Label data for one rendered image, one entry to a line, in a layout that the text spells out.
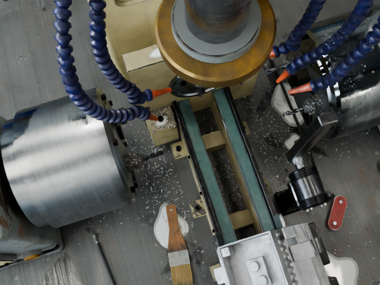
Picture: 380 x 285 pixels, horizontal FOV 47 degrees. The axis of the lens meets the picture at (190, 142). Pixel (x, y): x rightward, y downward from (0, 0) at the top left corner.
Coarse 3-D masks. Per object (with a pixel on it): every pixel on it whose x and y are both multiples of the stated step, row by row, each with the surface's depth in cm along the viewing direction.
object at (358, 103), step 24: (312, 24) 87; (336, 24) 85; (360, 24) 84; (312, 48) 85; (336, 48) 81; (312, 72) 88; (360, 72) 80; (312, 96) 89; (336, 96) 81; (360, 96) 82; (312, 120) 96; (360, 120) 85
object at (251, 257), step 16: (240, 240) 75; (256, 240) 77; (272, 240) 73; (224, 256) 76; (240, 256) 78; (256, 256) 77; (272, 256) 76; (240, 272) 78; (256, 272) 75; (272, 272) 75; (288, 272) 75
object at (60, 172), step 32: (96, 96) 81; (32, 128) 78; (64, 128) 78; (96, 128) 77; (32, 160) 76; (64, 160) 76; (96, 160) 77; (128, 160) 85; (32, 192) 77; (64, 192) 78; (96, 192) 79; (128, 192) 82; (64, 224) 86
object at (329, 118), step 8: (328, 112) 69; (320, 120) 68; (328, 120) 68; (336, 120) 68; (312, 128) 72; (320, 128) 69; (328, 128) 71; (304, 136) 77; (312, 136) 74; (320, 136) 76; (296, 144) 83; (304, 144) 79; (312, 144) 80; (288, 152) 90; (296, 152) 85; (304, 152) 86; (288, 160) 92; (296, 160) 90
